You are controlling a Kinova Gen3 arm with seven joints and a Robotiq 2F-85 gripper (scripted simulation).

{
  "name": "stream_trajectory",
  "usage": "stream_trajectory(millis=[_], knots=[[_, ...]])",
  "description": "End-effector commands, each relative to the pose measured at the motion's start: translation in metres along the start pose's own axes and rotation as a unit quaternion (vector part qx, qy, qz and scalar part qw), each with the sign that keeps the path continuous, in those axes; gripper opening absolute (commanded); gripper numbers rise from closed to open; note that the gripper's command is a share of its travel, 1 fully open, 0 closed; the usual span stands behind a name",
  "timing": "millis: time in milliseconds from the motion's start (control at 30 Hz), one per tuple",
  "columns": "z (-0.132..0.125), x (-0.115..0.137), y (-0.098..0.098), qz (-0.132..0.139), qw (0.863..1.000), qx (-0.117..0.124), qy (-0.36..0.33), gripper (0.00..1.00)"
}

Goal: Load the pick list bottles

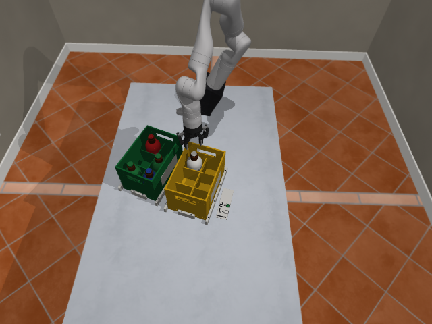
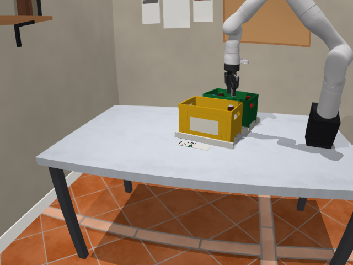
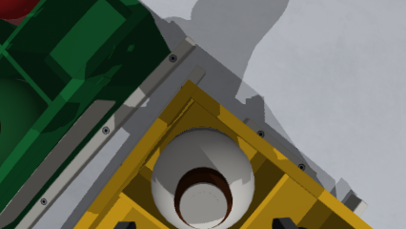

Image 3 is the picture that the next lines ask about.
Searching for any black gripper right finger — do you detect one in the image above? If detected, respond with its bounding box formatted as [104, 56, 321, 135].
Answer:
[272, 218, 306, 229]

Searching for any yellow crate with dividers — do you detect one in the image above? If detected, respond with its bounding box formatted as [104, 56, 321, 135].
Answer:
[73, 79, 373, 229]

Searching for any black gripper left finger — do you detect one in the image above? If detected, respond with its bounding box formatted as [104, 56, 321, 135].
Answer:
[113, 221, 136, 229]

